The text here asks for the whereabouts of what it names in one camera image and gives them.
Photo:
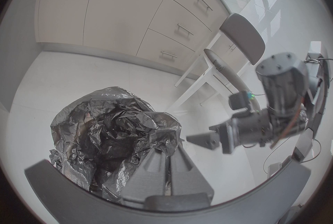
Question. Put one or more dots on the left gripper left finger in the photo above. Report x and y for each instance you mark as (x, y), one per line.
(148, 178)

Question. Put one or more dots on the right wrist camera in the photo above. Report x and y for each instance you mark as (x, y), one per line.
(238, 100)

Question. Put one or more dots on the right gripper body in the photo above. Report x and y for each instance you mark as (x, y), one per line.
(247, 129)

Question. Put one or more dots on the beige cabinet with drawers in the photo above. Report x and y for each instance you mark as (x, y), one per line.
(117, 9)

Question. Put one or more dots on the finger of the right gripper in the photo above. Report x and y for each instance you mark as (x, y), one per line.
(208, 139)
(219, 127)

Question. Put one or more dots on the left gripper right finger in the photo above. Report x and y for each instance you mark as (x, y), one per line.
(187, 176)

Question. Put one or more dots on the grey chair with white legs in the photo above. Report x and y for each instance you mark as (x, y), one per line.
(242, 33)

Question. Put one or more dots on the black plastic bag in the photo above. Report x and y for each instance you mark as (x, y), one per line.
(104, 134)

